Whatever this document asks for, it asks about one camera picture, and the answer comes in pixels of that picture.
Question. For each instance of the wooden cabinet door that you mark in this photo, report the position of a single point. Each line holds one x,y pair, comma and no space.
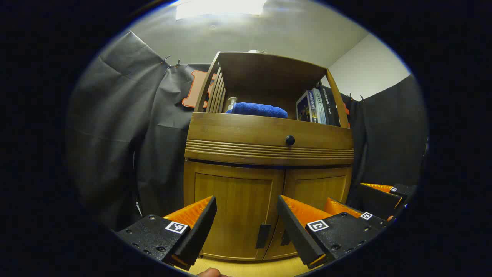
315,184
234,200

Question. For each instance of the dark blue cover book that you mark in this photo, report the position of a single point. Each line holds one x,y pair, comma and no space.
303,109

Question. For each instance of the ceiling light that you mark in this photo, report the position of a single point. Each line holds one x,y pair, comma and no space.
219,7

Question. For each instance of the black backdrop cloth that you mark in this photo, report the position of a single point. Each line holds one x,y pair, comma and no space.
115,134
392,138

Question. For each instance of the wooden double-door shoe cabinet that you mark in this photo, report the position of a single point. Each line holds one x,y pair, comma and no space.
265,71

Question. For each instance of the black drawer knob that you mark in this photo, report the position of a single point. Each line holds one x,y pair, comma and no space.
290,140

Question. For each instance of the wooden drawer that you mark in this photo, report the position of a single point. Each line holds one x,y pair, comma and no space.
238,130

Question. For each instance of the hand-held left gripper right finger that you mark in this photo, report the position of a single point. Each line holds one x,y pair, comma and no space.
294,231

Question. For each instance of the blue towel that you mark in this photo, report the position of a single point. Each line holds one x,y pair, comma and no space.
257,109

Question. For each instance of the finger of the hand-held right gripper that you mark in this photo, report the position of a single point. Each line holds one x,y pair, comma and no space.
376,200
342,207

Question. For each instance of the grey spine book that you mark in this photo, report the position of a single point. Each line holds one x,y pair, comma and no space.
319,105

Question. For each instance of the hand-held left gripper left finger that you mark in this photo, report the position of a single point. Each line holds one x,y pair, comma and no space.
201,227

